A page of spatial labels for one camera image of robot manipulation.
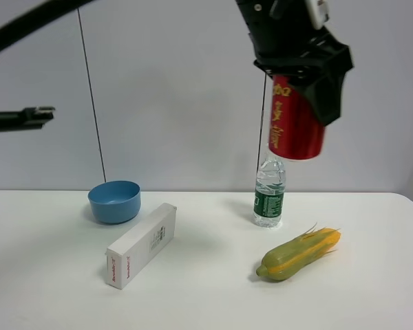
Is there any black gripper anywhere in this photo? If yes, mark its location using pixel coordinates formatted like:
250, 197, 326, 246
236, 1, 352, 127

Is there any red drink can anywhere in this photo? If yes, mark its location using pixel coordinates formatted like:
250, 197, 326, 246
268, 75, 325, 161

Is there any clear water bottle green label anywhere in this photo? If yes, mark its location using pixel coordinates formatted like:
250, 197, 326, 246
253, 151, 286, 228

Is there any toy corn cob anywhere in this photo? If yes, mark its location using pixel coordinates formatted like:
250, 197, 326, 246
255, 226, 341, 281

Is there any blue plastic bowl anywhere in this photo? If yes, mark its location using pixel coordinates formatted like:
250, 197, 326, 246
87, 180, 141, 225

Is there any white rectangular carton box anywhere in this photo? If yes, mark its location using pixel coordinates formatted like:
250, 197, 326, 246
105, 203, 177, 289

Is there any black cable upper left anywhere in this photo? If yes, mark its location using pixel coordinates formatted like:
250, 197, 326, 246
0, 0, 97, 61

